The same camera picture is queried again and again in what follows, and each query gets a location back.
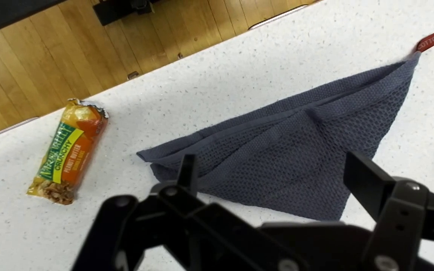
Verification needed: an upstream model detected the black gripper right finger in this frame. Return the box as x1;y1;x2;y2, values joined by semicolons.
344;148;434;271

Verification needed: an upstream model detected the black table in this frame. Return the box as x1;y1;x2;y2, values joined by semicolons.
0;0;65;33

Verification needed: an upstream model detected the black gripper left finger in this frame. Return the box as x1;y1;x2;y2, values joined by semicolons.
71;151;309;271

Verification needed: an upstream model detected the yellow green granola bar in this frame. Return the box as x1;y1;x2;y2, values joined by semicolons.
26;97;110;206

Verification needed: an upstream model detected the grey waffle towel red tag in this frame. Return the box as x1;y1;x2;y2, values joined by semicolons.
136;28;434;222

